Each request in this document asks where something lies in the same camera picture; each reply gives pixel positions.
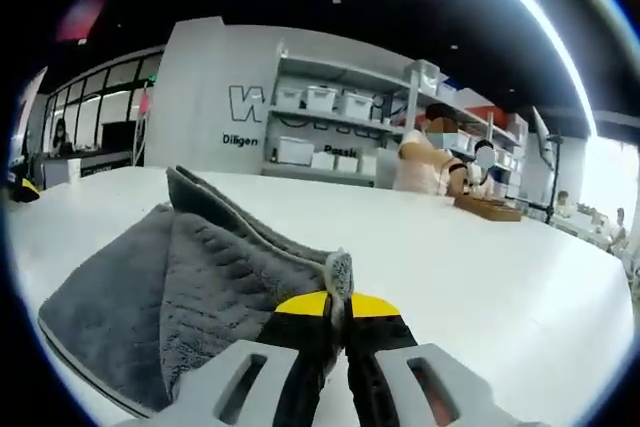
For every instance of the grey fluffy towel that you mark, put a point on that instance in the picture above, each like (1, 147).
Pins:
(150, 287)

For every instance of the grey reception counter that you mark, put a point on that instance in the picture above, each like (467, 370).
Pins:
(55, 169)

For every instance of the black monitor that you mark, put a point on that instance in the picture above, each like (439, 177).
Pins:
(119, 133)

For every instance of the pink hanging cloth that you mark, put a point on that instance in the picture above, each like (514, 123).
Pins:
(144, 102)

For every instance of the brown wooden tray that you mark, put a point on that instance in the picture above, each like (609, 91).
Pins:
(487, 209)

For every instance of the small white box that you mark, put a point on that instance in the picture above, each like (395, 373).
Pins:
(323, 161)
(369, 164)
(346, 163)

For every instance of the red overhead display screen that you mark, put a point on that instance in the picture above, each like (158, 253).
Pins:
(80, 17)

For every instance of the large white storage box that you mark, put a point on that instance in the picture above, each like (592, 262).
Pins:
(295, 151)

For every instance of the grey metal shelving rack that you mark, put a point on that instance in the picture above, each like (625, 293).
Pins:
(500, 132)
(340, 127)

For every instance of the white lidded storage bin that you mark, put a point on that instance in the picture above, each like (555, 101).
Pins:
(289, 97)
(356, 104)
(321, 98)

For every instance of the black tripod stand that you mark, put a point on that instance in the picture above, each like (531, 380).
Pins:
(554, 182)

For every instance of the clear storage bin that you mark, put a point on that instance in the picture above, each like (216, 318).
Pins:
(422, 76)

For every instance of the long white ceiling light strip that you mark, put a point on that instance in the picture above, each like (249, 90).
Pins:
(565, 42)

